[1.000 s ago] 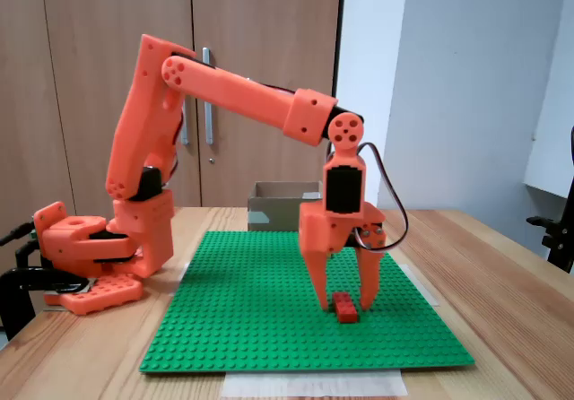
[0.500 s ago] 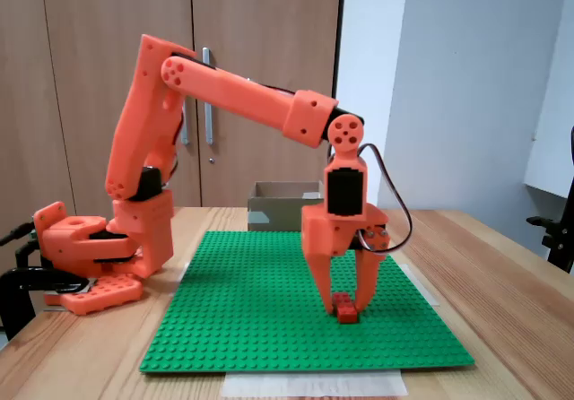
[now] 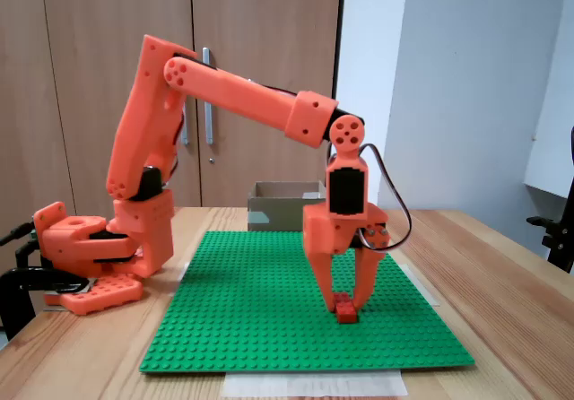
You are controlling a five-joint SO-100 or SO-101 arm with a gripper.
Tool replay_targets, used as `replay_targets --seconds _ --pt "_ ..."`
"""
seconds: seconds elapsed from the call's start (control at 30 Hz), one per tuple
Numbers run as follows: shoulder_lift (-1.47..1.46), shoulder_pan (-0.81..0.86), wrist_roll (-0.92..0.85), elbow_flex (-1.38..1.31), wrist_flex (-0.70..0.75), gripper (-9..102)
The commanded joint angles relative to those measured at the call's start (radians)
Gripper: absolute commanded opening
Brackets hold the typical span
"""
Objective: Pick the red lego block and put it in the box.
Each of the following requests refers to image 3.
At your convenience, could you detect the red lego block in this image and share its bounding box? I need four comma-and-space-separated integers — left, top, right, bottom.
333, 291, 360, 325

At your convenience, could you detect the open cardboard box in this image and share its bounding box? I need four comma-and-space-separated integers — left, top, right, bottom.
247, 180, 329, 232

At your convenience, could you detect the green lego baseplate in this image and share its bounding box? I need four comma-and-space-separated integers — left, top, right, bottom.
138, 230, 476, 375

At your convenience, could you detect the masking tape strip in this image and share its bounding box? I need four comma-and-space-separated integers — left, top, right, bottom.
403, 263, 441, 308
168, 262, 192, 298
222, 370, 409, 399

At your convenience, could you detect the black stand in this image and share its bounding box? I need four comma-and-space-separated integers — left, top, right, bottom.
526, 125, 574, 275

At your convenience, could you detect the wooden cabinet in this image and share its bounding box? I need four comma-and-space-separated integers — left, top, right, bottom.
0, 0, 346, 211

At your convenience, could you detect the black table clamp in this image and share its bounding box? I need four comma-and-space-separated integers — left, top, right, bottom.
0, 238, 93, 343

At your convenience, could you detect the striped gripper servo cable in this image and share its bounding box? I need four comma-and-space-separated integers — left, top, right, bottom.
358, 143, 413, 253

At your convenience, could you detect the metal cabinet handle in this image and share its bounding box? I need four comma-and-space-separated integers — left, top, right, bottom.
201, 47, 214, 146
180, 97, 190, 146

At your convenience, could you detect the black cable plug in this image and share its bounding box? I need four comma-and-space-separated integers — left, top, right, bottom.
0, 222, 36, 247

